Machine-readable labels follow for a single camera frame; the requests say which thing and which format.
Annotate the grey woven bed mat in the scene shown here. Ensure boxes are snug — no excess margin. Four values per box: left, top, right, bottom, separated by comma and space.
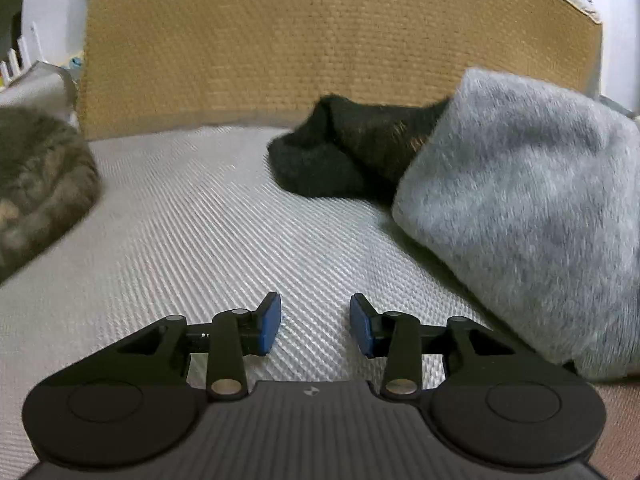
0, 60, 640, 480

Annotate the grey and black knit sweater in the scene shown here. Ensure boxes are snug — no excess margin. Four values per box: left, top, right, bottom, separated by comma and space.
391, 66, 640, 385

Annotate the white slatted rack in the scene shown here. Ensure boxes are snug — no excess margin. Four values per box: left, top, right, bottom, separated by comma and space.
0, 20, 43, 86

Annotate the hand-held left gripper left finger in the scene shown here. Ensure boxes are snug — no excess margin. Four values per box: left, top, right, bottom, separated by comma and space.
75, 291, 282, 402

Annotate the grey tabby cat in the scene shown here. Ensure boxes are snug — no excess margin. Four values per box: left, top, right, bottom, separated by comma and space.
0, 106, 102, 285

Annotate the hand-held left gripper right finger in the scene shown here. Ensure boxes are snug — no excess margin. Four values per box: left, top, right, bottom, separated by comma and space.
349, 292, 551, 402

